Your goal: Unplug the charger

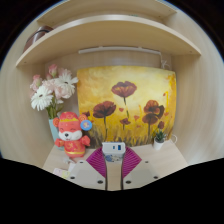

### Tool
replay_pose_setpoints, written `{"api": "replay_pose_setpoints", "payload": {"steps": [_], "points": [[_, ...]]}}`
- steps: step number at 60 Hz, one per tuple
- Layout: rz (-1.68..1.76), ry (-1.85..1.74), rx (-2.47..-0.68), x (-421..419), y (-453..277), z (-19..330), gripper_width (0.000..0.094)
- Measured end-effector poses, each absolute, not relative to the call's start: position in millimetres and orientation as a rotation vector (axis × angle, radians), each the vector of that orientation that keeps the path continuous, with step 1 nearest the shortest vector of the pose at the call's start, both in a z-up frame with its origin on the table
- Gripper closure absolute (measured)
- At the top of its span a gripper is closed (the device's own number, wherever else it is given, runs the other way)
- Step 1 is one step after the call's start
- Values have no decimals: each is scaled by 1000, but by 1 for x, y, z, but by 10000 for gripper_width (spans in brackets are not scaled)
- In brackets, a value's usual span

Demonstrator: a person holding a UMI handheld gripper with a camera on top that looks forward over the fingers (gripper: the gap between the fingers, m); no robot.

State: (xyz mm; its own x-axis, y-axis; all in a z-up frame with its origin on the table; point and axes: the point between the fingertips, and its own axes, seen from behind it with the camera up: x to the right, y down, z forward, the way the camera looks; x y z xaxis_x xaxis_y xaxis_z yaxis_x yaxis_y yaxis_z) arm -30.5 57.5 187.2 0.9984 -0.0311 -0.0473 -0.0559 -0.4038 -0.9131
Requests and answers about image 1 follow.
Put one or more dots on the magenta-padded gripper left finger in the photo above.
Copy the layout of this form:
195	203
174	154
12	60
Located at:
97	160

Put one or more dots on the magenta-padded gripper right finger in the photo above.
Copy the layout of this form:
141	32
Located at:
130	160

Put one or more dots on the white block charger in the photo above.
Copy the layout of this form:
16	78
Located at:
113	148

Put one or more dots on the small potted plant white pot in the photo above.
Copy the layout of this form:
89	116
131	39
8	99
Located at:
158	144

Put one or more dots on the red plush toy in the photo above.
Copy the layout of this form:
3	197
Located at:
71	135

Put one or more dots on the pale teal vase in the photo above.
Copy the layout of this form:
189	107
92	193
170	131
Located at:
54	131

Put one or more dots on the yellow poppy painting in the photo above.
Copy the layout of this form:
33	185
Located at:
140	83

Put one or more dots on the pink and white flower bouquet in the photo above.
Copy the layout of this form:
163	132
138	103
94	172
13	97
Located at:
56	88

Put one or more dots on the white light bar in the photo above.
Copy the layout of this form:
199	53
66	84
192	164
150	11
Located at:
120	49

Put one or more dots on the wooden shelf unit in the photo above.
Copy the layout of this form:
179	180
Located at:
110	31

